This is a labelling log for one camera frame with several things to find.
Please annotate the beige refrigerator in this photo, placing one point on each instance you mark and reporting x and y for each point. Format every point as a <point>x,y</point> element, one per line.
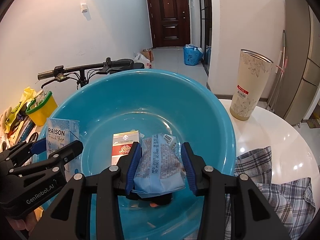
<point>300,81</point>

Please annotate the yellow green container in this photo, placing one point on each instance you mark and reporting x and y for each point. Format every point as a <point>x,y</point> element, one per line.
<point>39,110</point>

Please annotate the Raison blue cigarette pack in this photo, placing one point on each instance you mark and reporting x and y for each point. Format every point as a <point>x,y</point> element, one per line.
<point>59,133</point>

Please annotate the black scissors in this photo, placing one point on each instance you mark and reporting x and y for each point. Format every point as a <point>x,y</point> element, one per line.
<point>33,137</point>

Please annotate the plaid blue shirt cloth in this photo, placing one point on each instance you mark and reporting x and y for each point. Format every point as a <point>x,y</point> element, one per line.
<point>293,201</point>

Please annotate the floral beige tumbler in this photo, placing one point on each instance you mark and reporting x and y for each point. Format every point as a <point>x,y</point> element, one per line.
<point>253,73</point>

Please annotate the red white cigarette pack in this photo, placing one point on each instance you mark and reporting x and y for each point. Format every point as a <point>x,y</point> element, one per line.
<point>122,143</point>

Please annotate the dark brown entrance door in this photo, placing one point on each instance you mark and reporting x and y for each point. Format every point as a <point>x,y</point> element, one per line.
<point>169,23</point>

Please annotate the blue shopping bag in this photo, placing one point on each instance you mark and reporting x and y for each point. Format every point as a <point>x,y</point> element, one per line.
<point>192,54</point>

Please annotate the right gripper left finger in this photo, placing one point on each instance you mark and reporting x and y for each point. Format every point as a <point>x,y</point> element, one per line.
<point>69,215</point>

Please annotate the bicycle handlebar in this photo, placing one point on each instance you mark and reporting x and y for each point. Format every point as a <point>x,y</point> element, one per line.
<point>82,74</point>

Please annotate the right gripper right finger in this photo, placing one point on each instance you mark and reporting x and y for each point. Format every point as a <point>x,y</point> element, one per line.
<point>252,217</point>

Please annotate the beige work glove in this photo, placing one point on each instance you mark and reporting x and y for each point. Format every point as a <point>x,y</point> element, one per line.
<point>4,117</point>

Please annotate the person left hand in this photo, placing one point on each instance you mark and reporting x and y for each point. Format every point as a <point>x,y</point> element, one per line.
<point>28,223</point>

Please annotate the black framed glass door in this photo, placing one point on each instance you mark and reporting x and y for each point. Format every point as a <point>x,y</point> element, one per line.
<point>206,32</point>

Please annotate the yellow plastic bag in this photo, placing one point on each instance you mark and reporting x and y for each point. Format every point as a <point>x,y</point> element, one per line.
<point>28,95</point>

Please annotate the blue plastic basin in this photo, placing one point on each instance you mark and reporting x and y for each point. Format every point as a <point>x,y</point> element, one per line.
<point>152,101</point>

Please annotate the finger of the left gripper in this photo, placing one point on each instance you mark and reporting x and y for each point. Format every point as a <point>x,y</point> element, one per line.
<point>54,163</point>
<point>23,151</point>

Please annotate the white light switch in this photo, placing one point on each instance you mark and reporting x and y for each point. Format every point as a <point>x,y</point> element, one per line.
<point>84,7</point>

